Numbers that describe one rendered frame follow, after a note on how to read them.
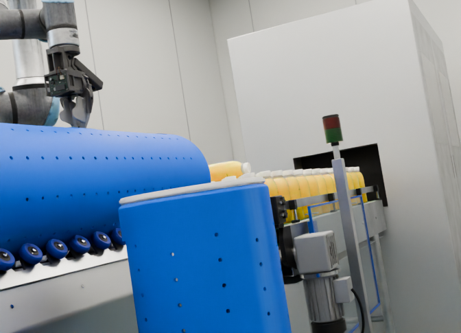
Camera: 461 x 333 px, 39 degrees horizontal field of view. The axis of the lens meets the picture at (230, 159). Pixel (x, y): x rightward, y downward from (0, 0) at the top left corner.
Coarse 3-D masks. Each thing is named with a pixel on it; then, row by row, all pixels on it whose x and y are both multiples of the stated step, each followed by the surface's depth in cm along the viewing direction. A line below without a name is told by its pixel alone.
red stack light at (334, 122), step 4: (324, 120) 237; (328, 120) 236; (332, 120) 236; (336, 120) 236; (324, 124) 237; (328, 124) 236; (332, 124) 236; (336, 124) 236; (340, 124) 238; (324, 128) 237; (328, 128) 236
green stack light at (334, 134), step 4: (332, 128) 236; (336, 128) 236; (340, 128) 237; (324, 132) 238; (328, 132) 236; (332, 132) 236; (336, 132) 236; (340, 132) 236; (324, 136) 239; (328, 136) 236; (332, 136) 235; (336, 136) 235; (340, 136) 236; (328, 140) 236; (332, 140) 236; (336, 140) 235; (340, 140) 236
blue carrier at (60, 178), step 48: (0, 144) 119; (48, 144) 131; (96, 144) 146; (144, 144) 165; (192, 144) 191; (0, 192) 114; (48, 192) 125; (96, 192) 140; (144, 192) 157; (0, 240) 117; (48, 240) 131
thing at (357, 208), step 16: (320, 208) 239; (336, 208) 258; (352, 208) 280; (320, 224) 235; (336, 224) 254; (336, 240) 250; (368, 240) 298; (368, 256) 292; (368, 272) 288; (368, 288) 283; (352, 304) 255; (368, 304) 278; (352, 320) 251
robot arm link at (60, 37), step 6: (54, 30) 158; (60, 30) 158; (66, 30) 158; (72, 30) 159; (48, 36) 159; (54, 36) 158; (60, 36) 157; (66, 36) 158; (72, 36) 159; (78, 36) 162; (48, 42) 159; (54, 42) 158; (60, 42) 157; (66, 42) 158; (72, 42) 158; (78, 42) 161
